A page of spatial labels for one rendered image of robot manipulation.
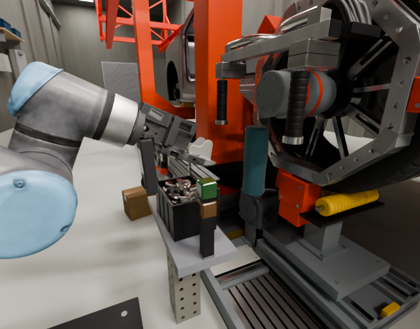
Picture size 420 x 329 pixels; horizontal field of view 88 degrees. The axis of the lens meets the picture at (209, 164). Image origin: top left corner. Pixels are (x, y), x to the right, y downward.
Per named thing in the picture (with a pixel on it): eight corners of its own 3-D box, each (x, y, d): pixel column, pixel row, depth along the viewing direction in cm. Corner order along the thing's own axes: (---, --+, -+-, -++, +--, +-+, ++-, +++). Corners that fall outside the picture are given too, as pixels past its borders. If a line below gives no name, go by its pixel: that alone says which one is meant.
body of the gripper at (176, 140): (201, 126, 45) (145, 102, 38) (186, 165, 46) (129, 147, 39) (186, 123, 51) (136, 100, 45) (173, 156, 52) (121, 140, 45)
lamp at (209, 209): (217, 216, 53) (217, 201, 51) (202, 220, 51) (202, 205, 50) (210, 209, 56) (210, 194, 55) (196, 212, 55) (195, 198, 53)
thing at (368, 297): (415, 310, 81) (423, 290, 78) (353, 356, 67) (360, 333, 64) (307, 235, 125) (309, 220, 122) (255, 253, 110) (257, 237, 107)
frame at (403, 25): (393, 206, 56) (472, -65, 39) (377, 211, 53) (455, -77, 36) (261, 155, 103) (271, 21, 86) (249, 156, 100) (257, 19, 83)
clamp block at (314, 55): (338, 69, 45) (342, 40, 43) (305, 66, 41) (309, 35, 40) (317, 71, 49) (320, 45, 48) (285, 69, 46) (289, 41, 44)
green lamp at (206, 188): (217, 198, 51) (217, 181, 50) (202, 201, 50) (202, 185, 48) (210, 190, 55) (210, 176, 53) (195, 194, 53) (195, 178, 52)
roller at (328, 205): (381, 202, 78) (385, 187, 76) (323, 222, 66) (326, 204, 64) (364, 196, 83) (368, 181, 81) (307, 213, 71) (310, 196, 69)
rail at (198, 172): (226, 213, 131) (227, 178, 124) (212, 216, 127) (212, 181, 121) (151, 138, 345) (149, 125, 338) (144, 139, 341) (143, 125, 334)
